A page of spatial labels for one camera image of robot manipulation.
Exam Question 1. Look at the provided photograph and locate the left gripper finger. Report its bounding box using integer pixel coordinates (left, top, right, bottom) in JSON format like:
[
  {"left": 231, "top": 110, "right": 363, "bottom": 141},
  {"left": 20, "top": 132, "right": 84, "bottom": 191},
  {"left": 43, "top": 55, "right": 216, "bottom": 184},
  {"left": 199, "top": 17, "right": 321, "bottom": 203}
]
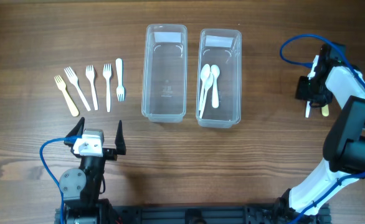
[
  {"left": 64, "top": 117, "right": 85, "bottom": 147},
  {"left": 115, "top": 120, "right": 126, "bottom": 155}
]

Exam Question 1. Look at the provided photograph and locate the white plastic spoon pair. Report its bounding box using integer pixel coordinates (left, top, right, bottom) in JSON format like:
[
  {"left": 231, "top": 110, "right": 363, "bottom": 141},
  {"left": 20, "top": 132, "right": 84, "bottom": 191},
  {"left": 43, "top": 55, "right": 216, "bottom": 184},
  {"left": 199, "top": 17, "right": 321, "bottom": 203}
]
[
  {"left": 199, "top": 72, "right": 214, "bottom": 118},
  {"left": 305, "top": 101, "right": 311, "bottom": 118}
]

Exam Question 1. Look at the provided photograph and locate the yellow plastic spoon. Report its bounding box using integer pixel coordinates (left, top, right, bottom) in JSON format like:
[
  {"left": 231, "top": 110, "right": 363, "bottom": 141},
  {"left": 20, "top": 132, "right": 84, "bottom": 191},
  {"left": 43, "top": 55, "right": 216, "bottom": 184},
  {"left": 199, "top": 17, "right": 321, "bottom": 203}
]
[{"left": 321, "top": 105, "right": 329, "bottom": 117}]

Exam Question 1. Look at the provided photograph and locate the thick white plastic spoon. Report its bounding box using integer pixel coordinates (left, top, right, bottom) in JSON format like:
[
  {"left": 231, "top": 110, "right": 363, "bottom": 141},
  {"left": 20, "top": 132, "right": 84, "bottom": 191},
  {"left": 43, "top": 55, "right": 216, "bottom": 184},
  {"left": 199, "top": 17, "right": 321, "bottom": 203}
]
[{"left": 211, "top": 65, "right": 220, "bottom": 108}]

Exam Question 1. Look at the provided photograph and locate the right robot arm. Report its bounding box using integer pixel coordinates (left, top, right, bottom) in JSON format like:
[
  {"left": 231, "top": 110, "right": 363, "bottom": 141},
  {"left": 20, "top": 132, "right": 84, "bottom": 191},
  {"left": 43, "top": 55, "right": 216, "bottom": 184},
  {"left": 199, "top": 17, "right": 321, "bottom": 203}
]
[{"left": 272, "top": 40, "right": 365, "bottom": 223}]

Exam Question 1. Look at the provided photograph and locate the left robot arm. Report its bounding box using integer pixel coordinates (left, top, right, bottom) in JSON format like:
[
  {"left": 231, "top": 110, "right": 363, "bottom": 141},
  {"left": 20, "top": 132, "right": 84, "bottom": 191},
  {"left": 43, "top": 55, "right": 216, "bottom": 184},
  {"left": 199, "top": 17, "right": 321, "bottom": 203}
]
[{"left": 54, "top": 118, "right": 126, "bottom": 224}]

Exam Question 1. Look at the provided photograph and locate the clear plastic container right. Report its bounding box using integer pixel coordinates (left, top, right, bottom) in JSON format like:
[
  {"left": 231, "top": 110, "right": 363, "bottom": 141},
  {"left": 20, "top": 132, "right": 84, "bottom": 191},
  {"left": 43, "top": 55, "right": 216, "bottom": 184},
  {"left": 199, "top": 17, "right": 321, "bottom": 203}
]
[{"left": 196, "top": 29, "right": 242, "bottom": 128}]

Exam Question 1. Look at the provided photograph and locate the clear plastic container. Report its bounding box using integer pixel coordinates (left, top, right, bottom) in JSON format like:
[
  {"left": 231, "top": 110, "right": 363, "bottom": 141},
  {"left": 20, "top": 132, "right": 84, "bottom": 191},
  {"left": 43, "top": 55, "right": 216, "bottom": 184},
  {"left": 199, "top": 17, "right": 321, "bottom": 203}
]
[
  {"left": 196, "top": 29, "right": 242, "bottom": 128},
  {"left": 141, "top": 24, "right": 187, "bottom": 123}
]

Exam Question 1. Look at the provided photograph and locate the clear plastic container left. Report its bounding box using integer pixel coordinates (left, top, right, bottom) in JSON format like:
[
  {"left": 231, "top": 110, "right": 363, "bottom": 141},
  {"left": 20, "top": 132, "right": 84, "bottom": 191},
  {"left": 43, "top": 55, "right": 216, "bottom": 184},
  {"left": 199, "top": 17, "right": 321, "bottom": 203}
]
[{"left": 141, "top": 24, "right": 187, "bottom": 123}]

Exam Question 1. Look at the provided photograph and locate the yellow plastic fork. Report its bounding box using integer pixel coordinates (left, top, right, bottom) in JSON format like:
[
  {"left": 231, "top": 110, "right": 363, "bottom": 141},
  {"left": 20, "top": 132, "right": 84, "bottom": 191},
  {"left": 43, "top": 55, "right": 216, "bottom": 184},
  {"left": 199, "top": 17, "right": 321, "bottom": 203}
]
[{"left": 54, "top": 75, "right": 79, "bottom": 117}]

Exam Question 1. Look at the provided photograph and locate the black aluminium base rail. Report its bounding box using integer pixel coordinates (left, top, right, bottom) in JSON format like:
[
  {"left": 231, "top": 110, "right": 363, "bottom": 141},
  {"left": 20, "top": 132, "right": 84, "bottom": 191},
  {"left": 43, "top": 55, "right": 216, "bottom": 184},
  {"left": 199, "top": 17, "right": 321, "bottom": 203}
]
[{"left": 54, "top": 202, "right": 330, "bottom": 224}]

